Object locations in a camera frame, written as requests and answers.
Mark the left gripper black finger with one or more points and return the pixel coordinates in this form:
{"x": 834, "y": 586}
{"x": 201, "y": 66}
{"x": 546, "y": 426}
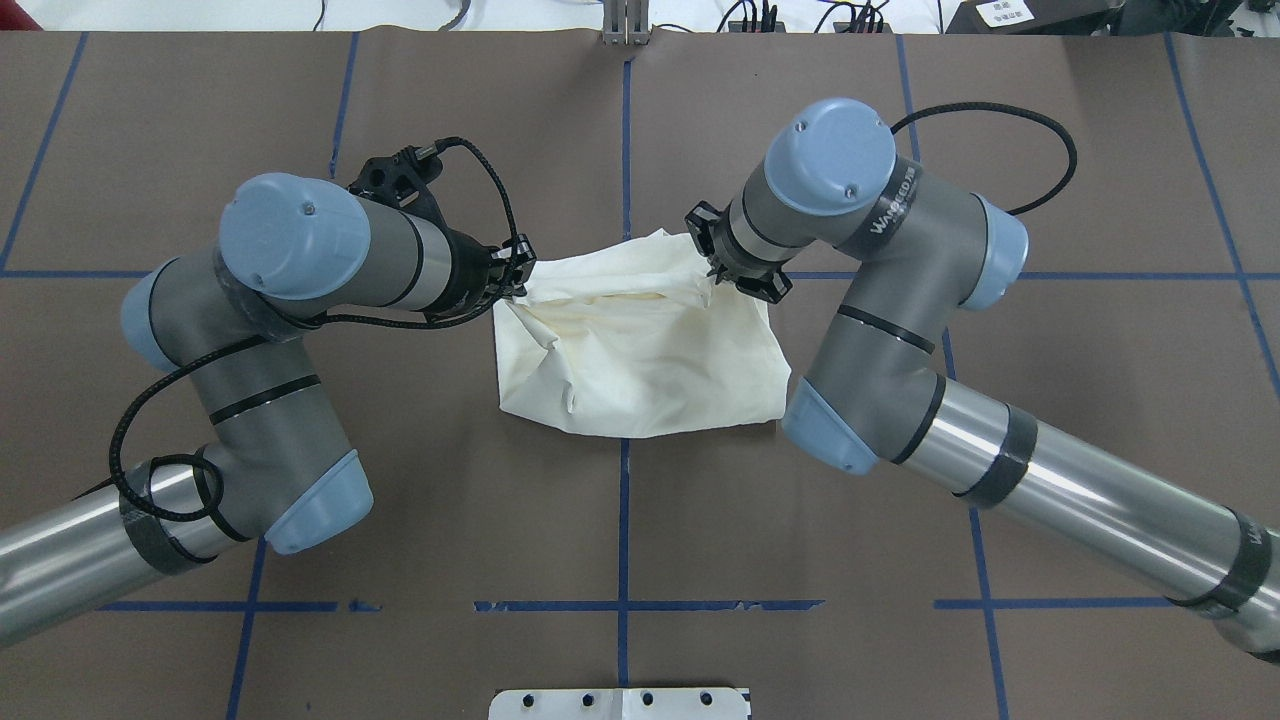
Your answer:
{"x": 517, "y": 269}

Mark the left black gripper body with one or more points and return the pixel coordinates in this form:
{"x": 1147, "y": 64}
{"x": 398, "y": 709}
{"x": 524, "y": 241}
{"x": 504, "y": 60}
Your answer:
{"x": 464, "y": 272}

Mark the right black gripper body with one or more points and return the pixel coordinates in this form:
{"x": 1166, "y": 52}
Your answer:
{"x": 741, "y": 270}

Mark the cream long sleeve cat shirt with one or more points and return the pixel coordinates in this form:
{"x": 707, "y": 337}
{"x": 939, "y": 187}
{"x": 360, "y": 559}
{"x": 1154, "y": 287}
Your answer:
{"x": 637, "y": 341}

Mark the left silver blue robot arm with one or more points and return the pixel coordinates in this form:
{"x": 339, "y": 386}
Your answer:
{"x": 238, "y": 440}

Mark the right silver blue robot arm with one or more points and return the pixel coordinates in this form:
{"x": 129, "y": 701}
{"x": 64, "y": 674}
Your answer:
{"x": 881, "y": 386}

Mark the black power adapter white label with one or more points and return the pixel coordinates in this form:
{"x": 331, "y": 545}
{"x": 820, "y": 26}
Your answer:
{"x": 1032, "y": 18}

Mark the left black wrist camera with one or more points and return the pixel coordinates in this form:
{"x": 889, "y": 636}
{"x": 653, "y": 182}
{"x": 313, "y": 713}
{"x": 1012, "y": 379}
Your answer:
{"x": 401, "y": 181}

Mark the aluminium frame post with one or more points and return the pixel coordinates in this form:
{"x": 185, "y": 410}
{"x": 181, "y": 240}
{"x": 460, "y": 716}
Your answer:
{"x": 626, "y": 22}

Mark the white pillar with base plate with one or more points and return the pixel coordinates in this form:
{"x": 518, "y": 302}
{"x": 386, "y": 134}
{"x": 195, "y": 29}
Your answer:
{"x": 623, "y": 703}

